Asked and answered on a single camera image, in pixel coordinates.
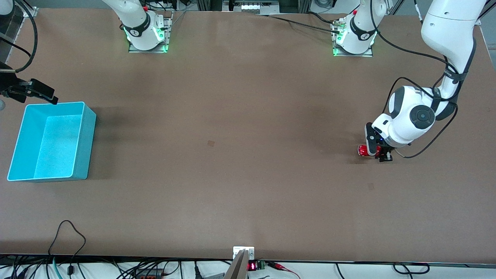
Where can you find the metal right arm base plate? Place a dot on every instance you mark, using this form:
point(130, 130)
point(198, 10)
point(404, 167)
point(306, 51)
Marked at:
point(167, 33)

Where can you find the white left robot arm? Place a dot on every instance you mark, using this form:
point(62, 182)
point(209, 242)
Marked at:
point(449, 31)

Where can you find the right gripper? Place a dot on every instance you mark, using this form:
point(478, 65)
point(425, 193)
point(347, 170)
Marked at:
point(9, 88)

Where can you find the red beetle toy car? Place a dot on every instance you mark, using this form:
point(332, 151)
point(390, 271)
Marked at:
point(362, 150)

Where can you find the white lit device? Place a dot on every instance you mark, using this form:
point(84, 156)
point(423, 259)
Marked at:
point(255, 7)

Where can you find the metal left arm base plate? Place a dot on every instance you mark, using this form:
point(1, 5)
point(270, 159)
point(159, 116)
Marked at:
point(365, 54)

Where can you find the blue plastic box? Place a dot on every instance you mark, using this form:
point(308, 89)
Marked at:
point(58, 143)

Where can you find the white mounting bracket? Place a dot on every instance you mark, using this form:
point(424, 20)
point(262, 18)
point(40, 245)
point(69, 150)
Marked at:
point(237, 249)

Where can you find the black power strip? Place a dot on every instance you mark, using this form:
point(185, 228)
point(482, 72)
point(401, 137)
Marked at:
point(149, 274)

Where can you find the aluminium frame profile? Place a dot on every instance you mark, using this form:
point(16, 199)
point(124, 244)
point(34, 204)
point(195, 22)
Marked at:
point(30, 11)
point(478, 21)

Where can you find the grey metal bar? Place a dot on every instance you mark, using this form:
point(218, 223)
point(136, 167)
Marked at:
point(238, 269)

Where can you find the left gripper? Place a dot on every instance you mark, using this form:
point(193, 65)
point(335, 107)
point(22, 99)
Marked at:
point(384, 156)

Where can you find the red digit display module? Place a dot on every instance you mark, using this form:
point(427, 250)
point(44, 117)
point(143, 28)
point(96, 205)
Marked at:
point(252, 266)

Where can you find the green terminal block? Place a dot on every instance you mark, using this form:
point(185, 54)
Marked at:
point(261, 265)

